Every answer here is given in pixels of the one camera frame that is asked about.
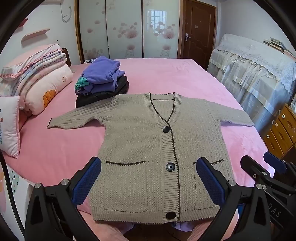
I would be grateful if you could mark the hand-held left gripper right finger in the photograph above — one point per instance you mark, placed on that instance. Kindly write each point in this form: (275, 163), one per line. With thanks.
(211, 183)

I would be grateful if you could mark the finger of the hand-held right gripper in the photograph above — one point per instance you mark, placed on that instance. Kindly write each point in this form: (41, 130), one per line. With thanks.
(254, 168)
(275, 162)

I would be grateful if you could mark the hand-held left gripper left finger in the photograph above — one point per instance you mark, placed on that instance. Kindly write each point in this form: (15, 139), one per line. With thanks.
(86, 183)

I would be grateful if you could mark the beige knit cardigan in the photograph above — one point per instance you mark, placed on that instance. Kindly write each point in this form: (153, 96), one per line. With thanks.
(138, 139)

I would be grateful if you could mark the wooden drawer cabinet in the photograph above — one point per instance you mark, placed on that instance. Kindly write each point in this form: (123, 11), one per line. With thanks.
(282, 132)

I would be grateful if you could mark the black folded garment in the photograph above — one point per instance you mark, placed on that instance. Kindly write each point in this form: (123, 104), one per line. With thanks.
(97, 97)

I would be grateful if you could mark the white lace covered furniture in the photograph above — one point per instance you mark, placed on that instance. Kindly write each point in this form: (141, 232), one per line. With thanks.
(254, 76)

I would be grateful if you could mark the small white pillow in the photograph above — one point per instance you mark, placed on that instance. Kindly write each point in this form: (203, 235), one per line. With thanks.
(9, 127)

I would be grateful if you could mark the white flower print quilt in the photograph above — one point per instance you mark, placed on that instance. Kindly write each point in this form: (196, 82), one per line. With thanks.
(53, 90)

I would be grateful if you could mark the pink bed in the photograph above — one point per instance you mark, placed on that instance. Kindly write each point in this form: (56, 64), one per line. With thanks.
(185, 76)

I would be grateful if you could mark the purple folded garment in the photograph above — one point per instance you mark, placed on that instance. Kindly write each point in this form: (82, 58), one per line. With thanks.
(101, 71)

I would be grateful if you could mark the pile of books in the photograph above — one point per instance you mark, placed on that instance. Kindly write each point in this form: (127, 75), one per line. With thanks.
(277, 45)

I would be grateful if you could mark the black white printed cloth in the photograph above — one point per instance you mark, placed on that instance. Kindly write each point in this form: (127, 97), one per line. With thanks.
(89, 61)

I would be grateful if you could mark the dark wooden headboard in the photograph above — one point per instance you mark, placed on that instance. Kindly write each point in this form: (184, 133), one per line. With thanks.
(67, 56)

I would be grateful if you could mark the brown wooden door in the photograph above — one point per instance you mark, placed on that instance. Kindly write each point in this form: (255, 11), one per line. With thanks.
(198, 27)

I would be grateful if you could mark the floral sliding door wardrobe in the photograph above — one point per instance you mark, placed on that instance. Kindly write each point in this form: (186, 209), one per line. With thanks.
(124, 27)

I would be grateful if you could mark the pink wall shelf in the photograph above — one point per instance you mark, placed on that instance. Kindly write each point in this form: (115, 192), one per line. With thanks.
(34, 35)

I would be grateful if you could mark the red wall shelf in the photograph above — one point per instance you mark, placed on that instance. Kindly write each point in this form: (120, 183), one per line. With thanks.
(23, 22)

